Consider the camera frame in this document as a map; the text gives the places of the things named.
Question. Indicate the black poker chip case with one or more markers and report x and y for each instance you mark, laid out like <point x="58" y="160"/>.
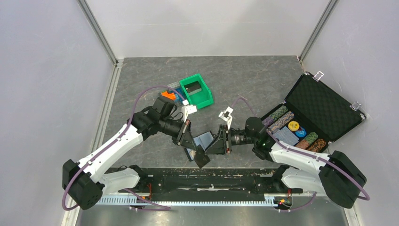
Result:
<point x="317" y="108"/>

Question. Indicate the blue dealer button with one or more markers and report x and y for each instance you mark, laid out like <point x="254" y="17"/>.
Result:
<point x="301" y="133"/>

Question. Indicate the brown poker chip row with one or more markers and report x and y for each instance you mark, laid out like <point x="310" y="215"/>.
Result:
<point x="312" y="143"/>

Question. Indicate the yellow dealer button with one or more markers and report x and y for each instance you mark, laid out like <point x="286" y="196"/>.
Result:
<point x="293" y="126"/>

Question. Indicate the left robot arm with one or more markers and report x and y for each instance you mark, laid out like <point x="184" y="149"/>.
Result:
<point x="87" y="181"/>

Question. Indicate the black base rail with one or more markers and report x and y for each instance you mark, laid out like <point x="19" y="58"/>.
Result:
<point x="210" y="184"/>

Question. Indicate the orange curved piece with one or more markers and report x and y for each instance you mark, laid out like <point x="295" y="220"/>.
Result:
<point x="169" y="94"/>

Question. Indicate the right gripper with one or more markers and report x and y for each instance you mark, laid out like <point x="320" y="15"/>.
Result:
<point x="222" y="145"/>

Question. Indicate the blue grid tray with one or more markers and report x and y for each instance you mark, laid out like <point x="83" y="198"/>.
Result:
<point x="180" y="95"/>

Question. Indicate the green plastic bin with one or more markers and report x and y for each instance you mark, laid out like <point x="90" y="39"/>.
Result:
<point x="202" y="99"/>

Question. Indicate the upper poker chip row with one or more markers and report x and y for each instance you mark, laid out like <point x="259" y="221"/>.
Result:
<point x="275" y="115"/>

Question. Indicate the white comb cable strip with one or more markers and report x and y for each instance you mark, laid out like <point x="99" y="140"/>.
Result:
<point x="131" y="200"/>

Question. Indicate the grey brick block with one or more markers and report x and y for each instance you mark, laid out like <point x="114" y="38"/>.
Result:
<point x="174" y="85"/>

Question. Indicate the blue playing card deck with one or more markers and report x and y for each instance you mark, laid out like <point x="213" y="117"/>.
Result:
<point x="287" y="136"/>

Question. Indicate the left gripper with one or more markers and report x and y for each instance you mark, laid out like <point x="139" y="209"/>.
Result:
<point x="188" y="141"/>

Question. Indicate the black box in bin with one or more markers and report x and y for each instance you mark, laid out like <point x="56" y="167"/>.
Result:
<point x="193" y="88"/>

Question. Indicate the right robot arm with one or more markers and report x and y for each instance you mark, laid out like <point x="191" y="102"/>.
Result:
<point x="334" y="175"/>

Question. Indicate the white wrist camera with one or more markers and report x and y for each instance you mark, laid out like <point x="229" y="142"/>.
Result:
<point x="226" y="116"/>
<point x="187" y="109"/>

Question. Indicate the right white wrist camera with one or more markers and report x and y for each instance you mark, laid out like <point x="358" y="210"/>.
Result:
<point x="226" y="116"/>

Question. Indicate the black leather card holder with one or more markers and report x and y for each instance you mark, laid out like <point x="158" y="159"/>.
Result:
<point x="203" y="140"/>

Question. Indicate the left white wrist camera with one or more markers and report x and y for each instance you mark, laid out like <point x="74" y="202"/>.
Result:
<point x="187" y="109"/>

